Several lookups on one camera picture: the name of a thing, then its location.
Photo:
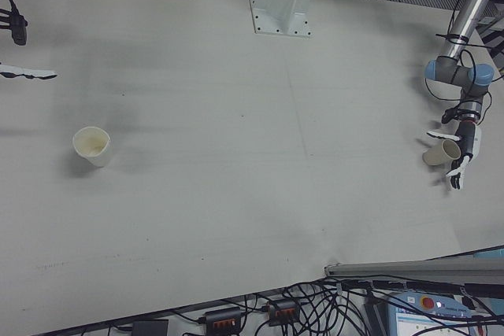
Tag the black monitor with stand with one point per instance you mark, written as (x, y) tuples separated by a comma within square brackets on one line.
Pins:
[(149, 328)]

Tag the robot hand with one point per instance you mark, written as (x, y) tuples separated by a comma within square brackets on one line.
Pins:
[(470, 139), (27, 72)]

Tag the grey teach pendant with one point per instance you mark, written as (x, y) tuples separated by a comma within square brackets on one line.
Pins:
[(409, 320)]

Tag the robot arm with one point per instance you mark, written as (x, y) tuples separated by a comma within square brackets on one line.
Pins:
[(470, 9)]

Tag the white paper cup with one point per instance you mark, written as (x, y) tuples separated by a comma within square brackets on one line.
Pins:
[(96, 155)]

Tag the beige paper cup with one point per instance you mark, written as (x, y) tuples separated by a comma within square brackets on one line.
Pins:
[(435, 155)]

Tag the black orange adapter box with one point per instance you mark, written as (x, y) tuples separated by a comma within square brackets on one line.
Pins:
[(281, 310), (222, 318)]

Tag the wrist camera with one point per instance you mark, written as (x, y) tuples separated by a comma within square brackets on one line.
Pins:
[(449, 114), (19, 31)]

